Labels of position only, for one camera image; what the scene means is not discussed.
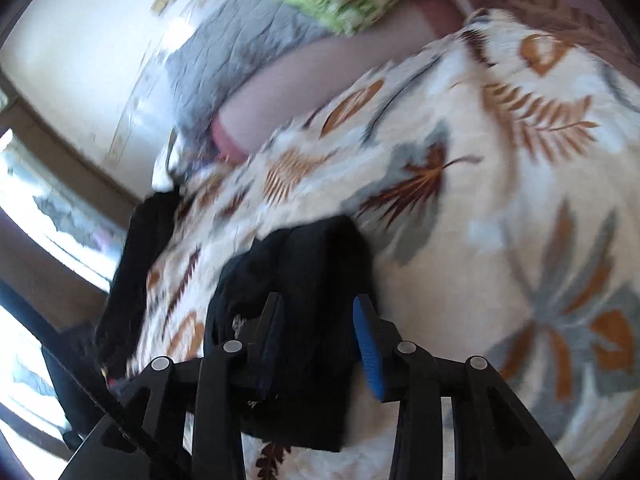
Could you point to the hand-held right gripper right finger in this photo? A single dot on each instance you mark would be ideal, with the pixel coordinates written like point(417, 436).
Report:
point(367, 350)

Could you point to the black pants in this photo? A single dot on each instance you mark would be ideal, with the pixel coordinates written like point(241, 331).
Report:
point(315, 265)

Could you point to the leaf print fleece blanket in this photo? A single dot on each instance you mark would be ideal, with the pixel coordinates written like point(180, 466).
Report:
point(475, 210)

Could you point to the white pillow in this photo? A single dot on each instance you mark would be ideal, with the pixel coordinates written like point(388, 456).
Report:
point(165, 162)

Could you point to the black garment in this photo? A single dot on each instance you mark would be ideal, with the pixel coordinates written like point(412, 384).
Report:
point(140, 260)

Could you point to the pink and maroon sofa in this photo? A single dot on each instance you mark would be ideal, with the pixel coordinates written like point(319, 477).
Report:
point(280, 85)

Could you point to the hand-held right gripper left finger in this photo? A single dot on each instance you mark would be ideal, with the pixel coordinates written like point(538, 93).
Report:
point(270, 345)

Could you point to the grey quilted blanket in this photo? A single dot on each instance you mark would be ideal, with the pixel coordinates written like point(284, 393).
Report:
point(240, 50)

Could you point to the window with brown frame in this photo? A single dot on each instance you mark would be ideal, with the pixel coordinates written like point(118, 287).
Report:
point(50, 210)

